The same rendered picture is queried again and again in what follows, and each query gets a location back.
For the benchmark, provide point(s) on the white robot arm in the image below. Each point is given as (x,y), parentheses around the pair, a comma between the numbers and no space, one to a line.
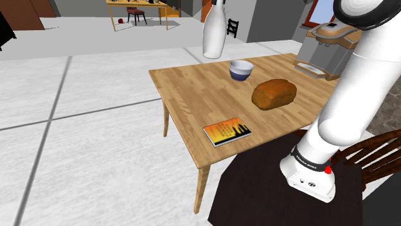
(351,103)

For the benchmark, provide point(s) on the light wooden table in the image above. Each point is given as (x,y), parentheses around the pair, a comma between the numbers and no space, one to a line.
(194,94)

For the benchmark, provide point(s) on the orange and black book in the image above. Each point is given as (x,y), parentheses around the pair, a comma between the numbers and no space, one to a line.
(226,131)

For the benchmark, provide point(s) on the white and blue bowl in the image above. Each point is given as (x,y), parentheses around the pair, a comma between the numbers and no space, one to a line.
(240,74)

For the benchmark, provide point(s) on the brown bread loaf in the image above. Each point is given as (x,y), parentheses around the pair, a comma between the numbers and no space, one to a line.
(274,94)

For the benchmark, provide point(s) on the black slatted chair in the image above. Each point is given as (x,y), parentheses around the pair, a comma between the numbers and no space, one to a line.
(232,28)

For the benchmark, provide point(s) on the dark robot stand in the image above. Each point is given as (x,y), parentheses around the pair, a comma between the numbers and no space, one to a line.
(257,187)

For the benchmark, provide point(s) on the dark red chair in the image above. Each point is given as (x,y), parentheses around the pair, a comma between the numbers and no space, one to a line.
(135,12)

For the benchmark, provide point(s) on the yellow wooden desk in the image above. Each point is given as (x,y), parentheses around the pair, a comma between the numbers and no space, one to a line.
(137,3)

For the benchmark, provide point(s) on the grey and tan coffee machine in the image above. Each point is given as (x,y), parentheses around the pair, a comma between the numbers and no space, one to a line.
(322,53)

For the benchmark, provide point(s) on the red framed window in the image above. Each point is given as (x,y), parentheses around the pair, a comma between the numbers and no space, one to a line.
(322,11)

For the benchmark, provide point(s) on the dark brown wooden chair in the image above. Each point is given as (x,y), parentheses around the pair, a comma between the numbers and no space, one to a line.
(377,146)

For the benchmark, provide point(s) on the brown wooden cabinet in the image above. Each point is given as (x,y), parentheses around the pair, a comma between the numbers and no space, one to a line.
(22,14)

